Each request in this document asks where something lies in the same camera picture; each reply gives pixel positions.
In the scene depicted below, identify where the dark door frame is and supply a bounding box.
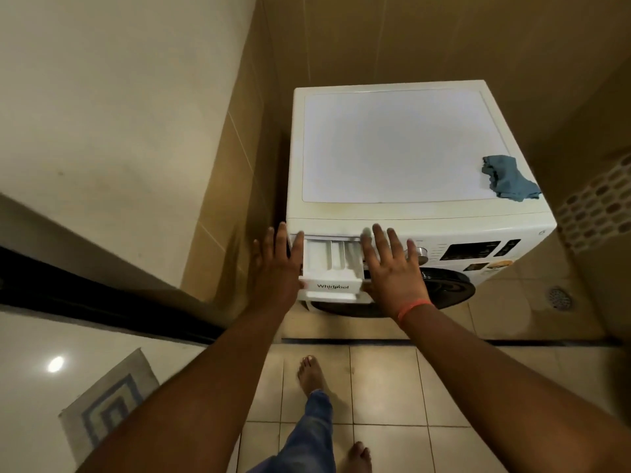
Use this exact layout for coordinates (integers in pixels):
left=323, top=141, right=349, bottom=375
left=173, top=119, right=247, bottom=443
left=0, top=246, right=225, bottom=346

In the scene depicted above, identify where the grey blue-striped floor mat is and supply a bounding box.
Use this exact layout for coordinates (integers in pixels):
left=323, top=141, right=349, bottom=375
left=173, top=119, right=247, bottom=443
left=58, top=347, right=162, bottom=466

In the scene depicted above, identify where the person's foot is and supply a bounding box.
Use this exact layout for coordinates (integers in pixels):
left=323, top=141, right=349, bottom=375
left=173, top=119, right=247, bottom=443
left=296, top=355, right=327, bottom=397
left=340, top=441, right=373, bottom=473

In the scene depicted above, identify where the round steel floor drain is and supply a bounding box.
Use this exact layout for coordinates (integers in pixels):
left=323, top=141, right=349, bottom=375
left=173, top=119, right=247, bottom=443
left=546, top=286, right=576, bottom=313

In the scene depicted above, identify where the person's right hand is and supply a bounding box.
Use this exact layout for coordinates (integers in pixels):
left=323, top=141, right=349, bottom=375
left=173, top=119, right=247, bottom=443
left=360, top=223, right=434, bottom=323

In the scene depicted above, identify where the person's left foot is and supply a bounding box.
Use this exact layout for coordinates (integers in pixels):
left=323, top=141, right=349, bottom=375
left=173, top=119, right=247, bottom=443
left=296, top=355, right=327, bottom=397

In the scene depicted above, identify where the red thread wristband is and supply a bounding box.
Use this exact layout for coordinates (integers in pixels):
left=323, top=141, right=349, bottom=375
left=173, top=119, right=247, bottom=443
left=396, top=298, right=438, bottom=327

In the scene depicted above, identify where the person's left hand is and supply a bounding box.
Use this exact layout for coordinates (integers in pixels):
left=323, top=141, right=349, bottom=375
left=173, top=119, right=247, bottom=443
left=252, top=221, right=306, bottom=317

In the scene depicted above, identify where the white washing machine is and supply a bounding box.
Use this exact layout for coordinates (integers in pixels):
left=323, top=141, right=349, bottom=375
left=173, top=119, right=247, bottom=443
left=285, top=79, right=558, bottom=319

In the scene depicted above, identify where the blue cloth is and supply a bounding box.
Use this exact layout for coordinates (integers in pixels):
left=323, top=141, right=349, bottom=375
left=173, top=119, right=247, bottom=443
left=481, top=154, right=543, bottom=203

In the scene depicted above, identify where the person's right foot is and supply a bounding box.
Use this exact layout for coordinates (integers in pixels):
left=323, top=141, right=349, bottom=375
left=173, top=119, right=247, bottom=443
left=340, top=441, right=373, bottom=473

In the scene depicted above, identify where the person's left forearm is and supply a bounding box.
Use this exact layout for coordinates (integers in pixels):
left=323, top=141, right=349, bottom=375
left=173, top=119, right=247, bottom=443
left=76, top=305, right=292, bottom=473

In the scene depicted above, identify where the person's right forearm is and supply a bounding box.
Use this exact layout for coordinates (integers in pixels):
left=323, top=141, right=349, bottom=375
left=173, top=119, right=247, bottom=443
left=398, top=302, right=631, bottom=473

